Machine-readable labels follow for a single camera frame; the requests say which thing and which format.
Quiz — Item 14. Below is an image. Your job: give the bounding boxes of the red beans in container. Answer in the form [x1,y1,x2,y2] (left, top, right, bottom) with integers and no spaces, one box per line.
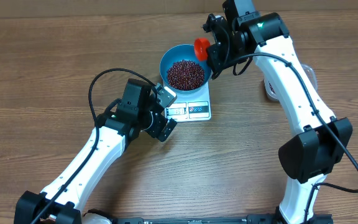
[268,81,275,95]

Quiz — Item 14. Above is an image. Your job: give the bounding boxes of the white kitchen scale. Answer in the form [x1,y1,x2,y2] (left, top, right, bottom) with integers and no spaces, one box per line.
[164,83,212,123]

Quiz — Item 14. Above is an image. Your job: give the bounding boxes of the clear plastic container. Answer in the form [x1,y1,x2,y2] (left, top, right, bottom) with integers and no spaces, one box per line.
[264,63,318,101]

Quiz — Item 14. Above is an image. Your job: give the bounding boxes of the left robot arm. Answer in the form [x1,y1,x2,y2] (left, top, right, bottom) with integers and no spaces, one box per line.
[14,78,177,223]

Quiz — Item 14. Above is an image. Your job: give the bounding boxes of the red beans in bowl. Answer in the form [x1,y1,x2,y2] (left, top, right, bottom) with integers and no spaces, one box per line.
[167,60,205,91]

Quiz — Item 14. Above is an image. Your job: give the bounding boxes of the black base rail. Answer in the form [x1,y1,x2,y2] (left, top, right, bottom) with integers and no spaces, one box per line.
[82,208,335,224]

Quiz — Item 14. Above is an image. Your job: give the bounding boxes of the red scoop with blue handle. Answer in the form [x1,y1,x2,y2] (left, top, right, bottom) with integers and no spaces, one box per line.
[194,38,211,61]

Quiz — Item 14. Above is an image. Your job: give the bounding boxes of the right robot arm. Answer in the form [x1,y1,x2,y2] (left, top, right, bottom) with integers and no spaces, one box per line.
[195,1,352,223]

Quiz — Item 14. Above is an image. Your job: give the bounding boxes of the blue bowl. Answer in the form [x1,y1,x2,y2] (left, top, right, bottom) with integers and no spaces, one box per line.
[160,44,211,91]

